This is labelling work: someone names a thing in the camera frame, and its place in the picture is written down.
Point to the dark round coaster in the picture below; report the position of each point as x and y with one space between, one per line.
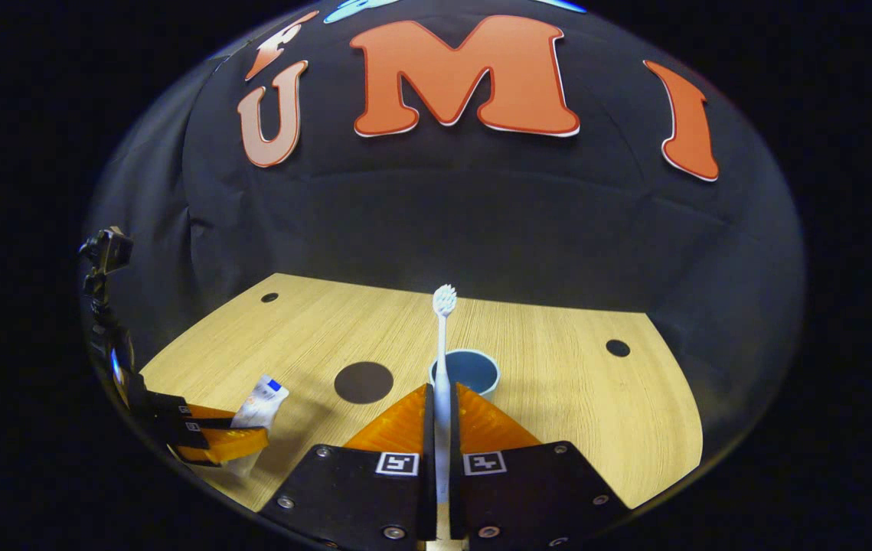
363 383

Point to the wooden desktop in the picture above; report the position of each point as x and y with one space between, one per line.
573 398

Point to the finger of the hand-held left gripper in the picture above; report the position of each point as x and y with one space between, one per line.
233 444
191 413

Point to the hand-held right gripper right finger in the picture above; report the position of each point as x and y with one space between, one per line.
527 497

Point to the white toothpaste tube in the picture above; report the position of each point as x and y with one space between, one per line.
263 402

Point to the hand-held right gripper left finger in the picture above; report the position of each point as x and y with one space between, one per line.
359 497

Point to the white toothbrush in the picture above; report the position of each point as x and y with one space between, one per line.
443 367

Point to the black backdrop cloth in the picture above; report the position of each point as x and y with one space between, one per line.
481 214

